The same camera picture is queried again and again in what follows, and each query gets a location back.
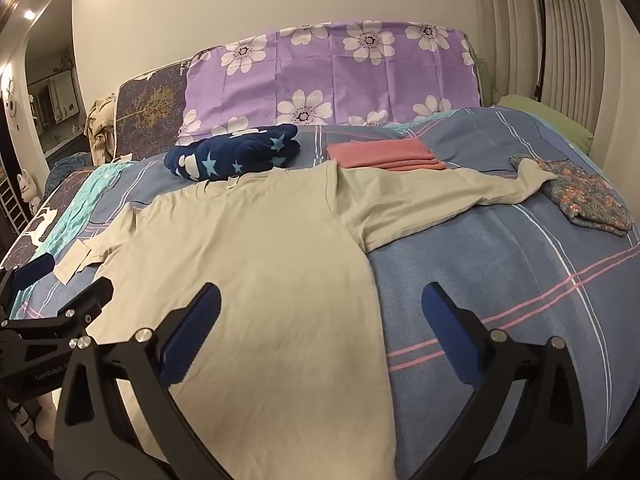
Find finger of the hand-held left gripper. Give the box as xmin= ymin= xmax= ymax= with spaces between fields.
xmin=0 ymin=253 xmax=56 ymax=318
xmin=0 ymin=277 xmax=116 ymax=357

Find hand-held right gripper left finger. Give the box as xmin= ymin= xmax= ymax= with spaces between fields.
xmin=52 ymin=282 xmax=223 ymax=480

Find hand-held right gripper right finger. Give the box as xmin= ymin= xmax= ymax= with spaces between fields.
xmin=421 ymin=282 xmax=588 ymax=480

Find beige t-shirt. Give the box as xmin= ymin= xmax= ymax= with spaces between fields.
xmin=52 ymin=162 xmax=558 ymax=480

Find white cat figurine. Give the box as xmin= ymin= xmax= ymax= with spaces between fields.
xmin=17 ymin=170 xmax=42 ymax=212

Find teal cloth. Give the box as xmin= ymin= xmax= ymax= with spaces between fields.
xmin=10 ymin=162 xmax=126 ymax=318

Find blue plaid blanket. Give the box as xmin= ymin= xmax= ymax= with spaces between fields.
xmin=15 ymin=107 xmax=640 ymax=480

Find beige clothing pile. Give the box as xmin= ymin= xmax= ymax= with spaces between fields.
xmin=84 ymin=95 xmax=118 ymax=166

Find navy star print cloth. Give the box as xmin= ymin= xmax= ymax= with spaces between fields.
xmin=164 ymin=123 xmax=302 ymax=182

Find dark tree print cover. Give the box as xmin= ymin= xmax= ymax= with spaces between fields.
xmin=0 ymin=57 xmax=196 ymax=271

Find grey floral garment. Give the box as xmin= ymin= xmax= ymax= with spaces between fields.
xmin=510 ymin=154 xmax=635 ymax=237

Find folded pink cloth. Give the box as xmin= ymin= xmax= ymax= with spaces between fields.
xmin=327 ymin=137 xmax=447 ymax=171

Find green pillow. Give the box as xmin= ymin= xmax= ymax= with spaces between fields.
xmin=467 ymin=40 xmax=496 ymax=108
xmin=497 ymin=94 xmax=595 ymax=148

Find purple flower print sheet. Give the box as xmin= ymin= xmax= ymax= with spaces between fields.
xmin=177 ymin=20 xmax=482 ymax=146

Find white pleated curtain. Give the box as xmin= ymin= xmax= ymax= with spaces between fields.
xmin=475 ymin=0 xmax=640 ymax=161

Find black floor lamp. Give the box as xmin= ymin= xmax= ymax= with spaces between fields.
xmin=524 ymin=0 xmax=553 ymax=102

